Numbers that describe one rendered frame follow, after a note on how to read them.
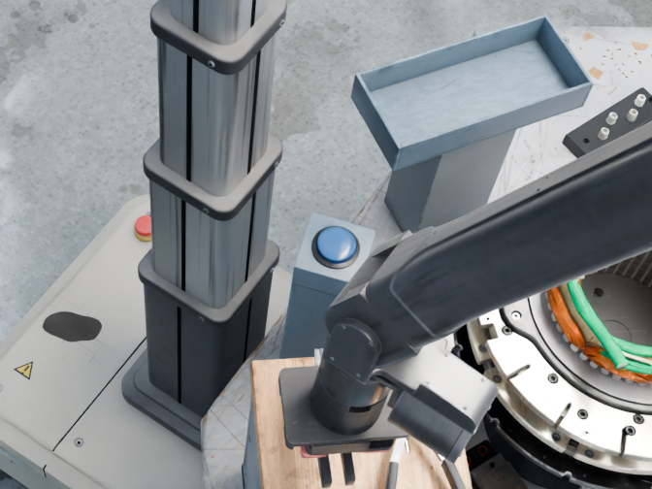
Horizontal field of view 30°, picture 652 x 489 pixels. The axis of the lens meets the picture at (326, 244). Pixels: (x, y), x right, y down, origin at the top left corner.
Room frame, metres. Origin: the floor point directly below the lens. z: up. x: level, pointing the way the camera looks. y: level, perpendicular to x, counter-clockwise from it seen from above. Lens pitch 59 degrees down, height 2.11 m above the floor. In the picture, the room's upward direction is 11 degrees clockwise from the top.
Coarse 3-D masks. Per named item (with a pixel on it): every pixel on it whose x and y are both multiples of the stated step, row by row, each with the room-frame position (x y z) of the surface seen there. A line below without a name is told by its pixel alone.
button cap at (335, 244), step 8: (328, 232) 0.65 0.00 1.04; (336, 232) 0.66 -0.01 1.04; (344, 232) 0.66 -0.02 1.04; (320, 240) 0.64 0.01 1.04; (328, 240) 0.64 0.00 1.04; (336, 240) 0.65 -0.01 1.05; (344, 240) 0.65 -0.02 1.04; (352, 240) 0.65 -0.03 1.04; (320, 248) 0.63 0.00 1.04; (328, 248) 0.63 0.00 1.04; (336, 248) 0.64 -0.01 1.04; (344, 248) 0.64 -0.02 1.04; (352, 248) 0.64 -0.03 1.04; (328, 256) 0.63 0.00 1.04; (336, 256) 0.63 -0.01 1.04; (344, 256) 0.63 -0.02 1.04
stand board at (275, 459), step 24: (264, 360) 0.49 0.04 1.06; (288, 360) 0.49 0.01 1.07; (312, 360) 0.50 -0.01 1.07; (264, 384) 0.46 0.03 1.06; (264, 408) 0.44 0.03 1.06; (264, 432) 0.42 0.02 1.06; (264, 456) 0.40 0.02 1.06; (288, 456) 0.40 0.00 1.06; (336, 456) 0.41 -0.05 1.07; (360, 456) 0.41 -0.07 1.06; (384, 456) 0.42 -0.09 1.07; (408, 456) 0.42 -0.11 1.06; (432, 456) 0.43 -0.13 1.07; (264, 480) 0.37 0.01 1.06; (288, 480) 0.38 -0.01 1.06; (312, 480) 0.38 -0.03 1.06; (336, 480) 0.39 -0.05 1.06; (360, 480) 0.39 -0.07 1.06; (384, 480) 0.39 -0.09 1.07; (408, 480) 0.40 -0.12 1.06; (432, 480) 0.40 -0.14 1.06
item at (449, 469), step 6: (444, 462) 0.41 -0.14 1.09; (450, 462) 0.41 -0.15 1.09; (444, 468) 0.41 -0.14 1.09; (450, 468) 0.41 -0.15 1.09; (456, 468) 0.41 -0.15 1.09; (450, 474) 0.40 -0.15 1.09; (456, 474) 0.40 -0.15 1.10; (450, 480) 0.40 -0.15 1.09; (456, 480) 0.40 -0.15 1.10; (462, 480) 0.40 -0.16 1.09; (450, 486) 0.40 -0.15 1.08; (456, 486) 0.39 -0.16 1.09; (462, 486) 0.39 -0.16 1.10
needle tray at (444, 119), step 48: (480, 48) 0.94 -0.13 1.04; (528, 48) 0.97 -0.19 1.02; (384, 96) 0.86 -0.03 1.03; (432, 96) 0.87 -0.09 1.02; (480, 96) 0.88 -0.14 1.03; (528, 96) 0.90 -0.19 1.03; (576, 96) 0.89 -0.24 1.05; (384, 144) 0.78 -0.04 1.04; (432, 144) 0.79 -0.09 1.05; (480, 144) 0.84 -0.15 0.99; (432, 192) 0.82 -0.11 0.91; (480, 192) 0.86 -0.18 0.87
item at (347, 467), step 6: (342, 456) 0.38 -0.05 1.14; (348, 456) 0.38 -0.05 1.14; (342, 462) 0.38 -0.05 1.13; (348, 462) 0.38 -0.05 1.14; (342, 468) 0.37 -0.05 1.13; (348, 468) 0.37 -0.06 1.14; (348, 474) 0.37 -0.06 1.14; (354, 474) 0.37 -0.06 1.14; (348, 480) 0.36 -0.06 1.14; (354, 480) 0.36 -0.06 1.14
